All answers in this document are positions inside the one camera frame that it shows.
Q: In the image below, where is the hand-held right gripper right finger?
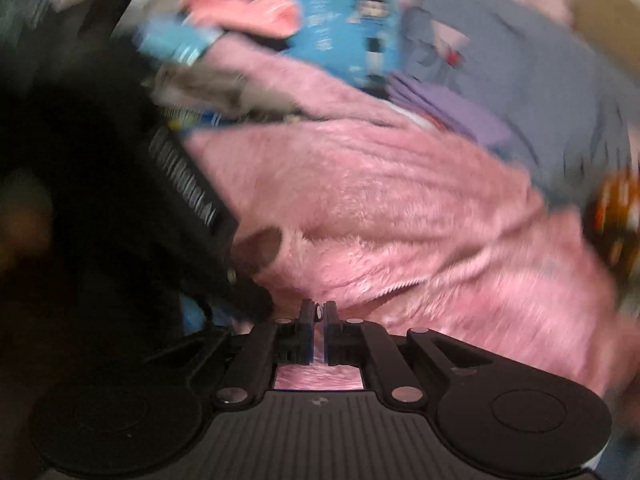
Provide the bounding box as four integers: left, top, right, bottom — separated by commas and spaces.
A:
324, 301, 506, 405

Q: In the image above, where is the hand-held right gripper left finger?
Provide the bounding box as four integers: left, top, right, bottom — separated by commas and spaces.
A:
145, 299, 317, 406

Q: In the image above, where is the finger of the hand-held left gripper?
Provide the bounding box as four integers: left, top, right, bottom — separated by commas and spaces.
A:
234, 227, 284, 275

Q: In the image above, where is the pink fleece jacket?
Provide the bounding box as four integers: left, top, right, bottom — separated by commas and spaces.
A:
182, 35, 640, 396

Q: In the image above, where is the red white blue booklet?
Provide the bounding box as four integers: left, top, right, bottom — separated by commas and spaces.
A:
164, 104, 237, 134

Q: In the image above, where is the taupe folded garment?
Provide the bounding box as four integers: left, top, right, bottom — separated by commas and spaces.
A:
151, 66, 302, 114

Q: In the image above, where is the light blue plastic bag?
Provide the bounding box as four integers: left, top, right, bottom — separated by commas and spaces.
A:
134, 11, 227, 67

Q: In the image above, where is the white folded cloth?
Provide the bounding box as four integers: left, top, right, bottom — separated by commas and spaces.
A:
409, 110, 452, 132

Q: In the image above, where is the salmon pink garment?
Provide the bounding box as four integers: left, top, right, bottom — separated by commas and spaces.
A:
181, 0, 302, 42

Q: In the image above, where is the purple folded cloth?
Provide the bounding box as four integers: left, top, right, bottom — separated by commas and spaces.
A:
386, 71, 517, 147

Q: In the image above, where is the blue cartoon print pillow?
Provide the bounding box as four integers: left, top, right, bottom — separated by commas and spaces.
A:
249, 0, 404, 102

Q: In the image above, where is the red panda plush toy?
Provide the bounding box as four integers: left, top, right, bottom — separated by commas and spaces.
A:
581, 169, 640, 272

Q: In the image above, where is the grey-blue printed pillow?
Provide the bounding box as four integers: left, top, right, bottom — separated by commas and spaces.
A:
399, 0, 632, 202

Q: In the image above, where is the cardboard box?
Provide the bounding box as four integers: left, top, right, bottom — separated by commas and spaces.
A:
569, 0, 640, 57

